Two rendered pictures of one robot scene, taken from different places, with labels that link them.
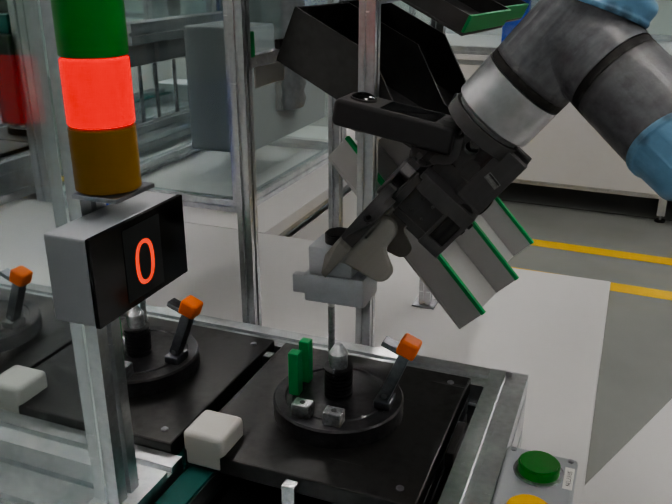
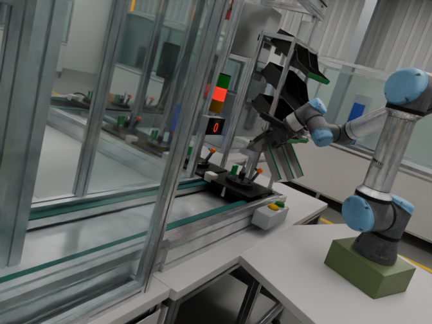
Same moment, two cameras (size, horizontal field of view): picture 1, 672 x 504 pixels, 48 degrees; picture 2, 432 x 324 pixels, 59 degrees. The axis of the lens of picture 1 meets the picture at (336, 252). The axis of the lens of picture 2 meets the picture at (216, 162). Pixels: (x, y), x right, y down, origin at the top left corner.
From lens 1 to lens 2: 97 cm
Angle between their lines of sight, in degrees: 10
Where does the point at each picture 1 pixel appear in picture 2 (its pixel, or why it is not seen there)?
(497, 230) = (295, 170)
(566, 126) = (355, 180)
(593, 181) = not seen: hidden behind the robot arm
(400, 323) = not seen: hidden behind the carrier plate
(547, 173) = (342, 197)
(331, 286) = (247, 151)
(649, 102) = (316, 125)
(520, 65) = (297, 114)
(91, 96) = (219, 94)
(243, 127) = (237, 117)
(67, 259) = (204, 120)
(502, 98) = (292, 119)
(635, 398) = not seen: hidden behind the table
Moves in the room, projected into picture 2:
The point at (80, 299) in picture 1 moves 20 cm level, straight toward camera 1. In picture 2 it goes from (204, 128) to (211, 139)
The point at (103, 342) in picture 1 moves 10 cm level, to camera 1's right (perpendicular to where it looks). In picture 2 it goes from (200, 141) to (224, 149)
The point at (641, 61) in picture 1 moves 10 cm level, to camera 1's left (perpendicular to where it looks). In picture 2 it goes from (317, 118) to (292, 110)
